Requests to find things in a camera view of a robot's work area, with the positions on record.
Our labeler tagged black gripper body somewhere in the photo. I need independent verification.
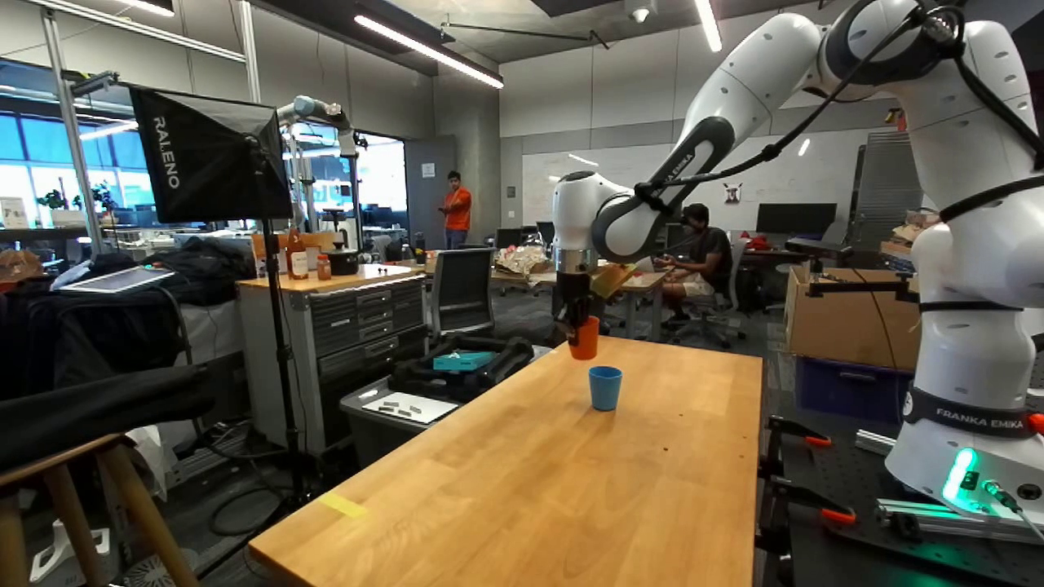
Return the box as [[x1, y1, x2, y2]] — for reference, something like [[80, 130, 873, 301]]
[[550, 267, 601, 318]]

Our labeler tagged orange cup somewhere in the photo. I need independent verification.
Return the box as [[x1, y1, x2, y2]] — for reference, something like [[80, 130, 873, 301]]
[[567, 314, 603, 362]]

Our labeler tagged blue cup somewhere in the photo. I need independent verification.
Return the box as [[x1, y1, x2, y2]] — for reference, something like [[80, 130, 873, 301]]
[[588, 362, 627, 415]]

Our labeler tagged black mesh office chair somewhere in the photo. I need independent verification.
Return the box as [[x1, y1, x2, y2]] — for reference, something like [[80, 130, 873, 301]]
[[429, 245, 499, 339]]

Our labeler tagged black bag with teal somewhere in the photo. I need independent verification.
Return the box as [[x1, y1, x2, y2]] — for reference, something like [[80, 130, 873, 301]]
[[386, 333, 538, 403]]

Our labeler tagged seated person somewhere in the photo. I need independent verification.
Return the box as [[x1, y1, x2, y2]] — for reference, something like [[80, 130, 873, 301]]
[[658, 203, 738, 318]]

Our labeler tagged person in orange shirt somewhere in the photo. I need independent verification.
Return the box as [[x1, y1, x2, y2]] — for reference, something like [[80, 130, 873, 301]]
[[438, 167, 477, 250]]

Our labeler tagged grey equipment case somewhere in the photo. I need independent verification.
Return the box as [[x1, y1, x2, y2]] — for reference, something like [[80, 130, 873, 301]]
[[335, 376, 464, 465]]

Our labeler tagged grey drawer cabinet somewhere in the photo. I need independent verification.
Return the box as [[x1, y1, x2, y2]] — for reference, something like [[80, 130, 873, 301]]
[[235, 262, 432, 457]]

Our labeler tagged black computer monitor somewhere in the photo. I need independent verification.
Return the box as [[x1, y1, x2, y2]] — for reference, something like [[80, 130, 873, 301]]
[[753, 199, 841, 245]]

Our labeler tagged orange black bar clamp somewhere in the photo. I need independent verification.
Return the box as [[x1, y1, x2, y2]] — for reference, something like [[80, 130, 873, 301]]
[[762, 415, 839, 457], [758, 477, 860, 549]]

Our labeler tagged cardboard box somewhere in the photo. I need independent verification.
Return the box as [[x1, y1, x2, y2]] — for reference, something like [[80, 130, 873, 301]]
[[783, 262, 922, 377]]

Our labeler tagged blue storage bin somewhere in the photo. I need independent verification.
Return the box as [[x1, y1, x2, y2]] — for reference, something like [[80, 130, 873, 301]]
[[791, 351, 916, 429]]

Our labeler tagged long ceiling light strip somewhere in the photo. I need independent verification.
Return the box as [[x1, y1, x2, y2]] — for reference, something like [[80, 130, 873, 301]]
[[349, 8, 510, 93]]

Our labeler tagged yellow tape piece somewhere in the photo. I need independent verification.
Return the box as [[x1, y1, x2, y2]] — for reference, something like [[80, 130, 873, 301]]
[[319, 492, 373, 520]]

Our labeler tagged black light stand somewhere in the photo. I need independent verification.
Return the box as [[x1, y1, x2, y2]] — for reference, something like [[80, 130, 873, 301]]
[[256, 216, 313, 500]]

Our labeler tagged short ceiling light strip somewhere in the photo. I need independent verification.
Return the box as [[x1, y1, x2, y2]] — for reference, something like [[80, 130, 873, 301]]
[[691, 0, 726, 55]]

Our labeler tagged aluminium extrusion bar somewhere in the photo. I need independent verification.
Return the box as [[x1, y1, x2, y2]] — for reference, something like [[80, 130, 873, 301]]
[[851, 426, 906, 457], [873, 494, 1044, 549]]

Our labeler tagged black softbox light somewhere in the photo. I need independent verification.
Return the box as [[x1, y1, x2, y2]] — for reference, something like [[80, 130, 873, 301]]
[[128, 83, 298, 228]]

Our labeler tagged wooden stool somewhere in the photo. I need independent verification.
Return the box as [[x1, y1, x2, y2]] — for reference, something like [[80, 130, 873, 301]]
[[0, 429, 204, 587]]

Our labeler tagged metal vertical pole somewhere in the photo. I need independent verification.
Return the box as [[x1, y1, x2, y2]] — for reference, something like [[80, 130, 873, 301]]
[[38, 5, 107, 262]]

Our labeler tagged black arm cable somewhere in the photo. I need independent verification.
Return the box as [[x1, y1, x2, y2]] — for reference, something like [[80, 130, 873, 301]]
[[629, 3, 1044, 213]]

